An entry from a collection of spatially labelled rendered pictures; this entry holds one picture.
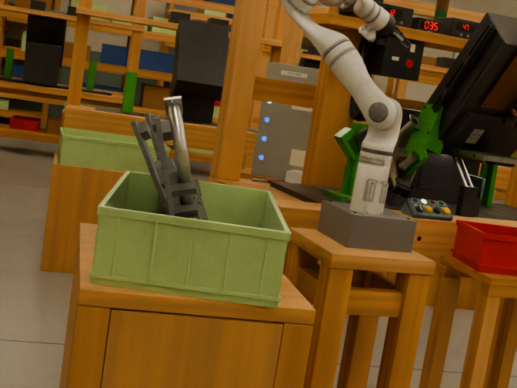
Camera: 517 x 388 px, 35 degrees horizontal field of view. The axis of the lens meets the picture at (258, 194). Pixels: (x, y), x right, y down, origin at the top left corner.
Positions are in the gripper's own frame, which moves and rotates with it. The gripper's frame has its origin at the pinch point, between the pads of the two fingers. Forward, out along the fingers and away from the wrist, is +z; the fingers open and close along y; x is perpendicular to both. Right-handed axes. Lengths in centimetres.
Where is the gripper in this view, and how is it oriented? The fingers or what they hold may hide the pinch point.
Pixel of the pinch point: (405, 42)
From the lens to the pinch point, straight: 294.8
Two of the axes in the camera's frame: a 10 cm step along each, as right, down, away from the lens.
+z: 7.0, 4.0, 5.9
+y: -3.4, -5.4, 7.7
